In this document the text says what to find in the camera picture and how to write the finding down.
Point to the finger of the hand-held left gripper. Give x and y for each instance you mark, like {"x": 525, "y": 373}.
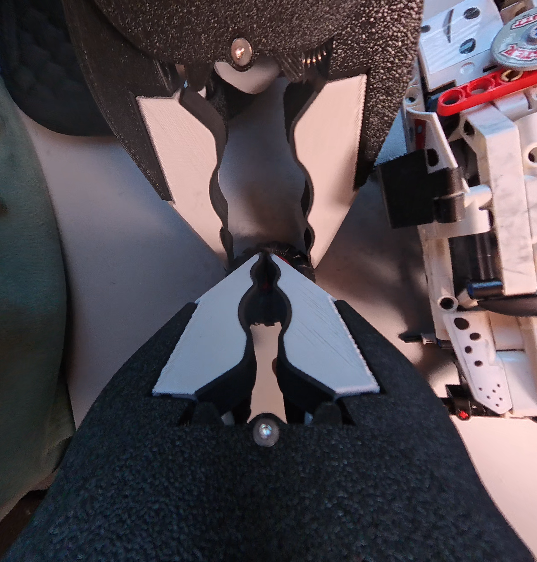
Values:
{"x": 339, "y": 140}
{"x": 185, "y": 149}

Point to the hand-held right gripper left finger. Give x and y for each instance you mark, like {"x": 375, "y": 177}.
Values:
{"x": 203, "y": 351}

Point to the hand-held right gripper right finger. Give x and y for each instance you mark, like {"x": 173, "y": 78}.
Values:
{"x": 334, "y": 351}

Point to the black lego wheel red hub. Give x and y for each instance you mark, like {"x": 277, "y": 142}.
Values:
{"x": 286, "y": 250}

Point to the white lego truck model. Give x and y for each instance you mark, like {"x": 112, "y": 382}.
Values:
{"x": 514, "y": 219}

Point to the black quilted chair armrest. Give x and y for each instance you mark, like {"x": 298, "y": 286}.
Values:
{"x": 40, "y": 70}

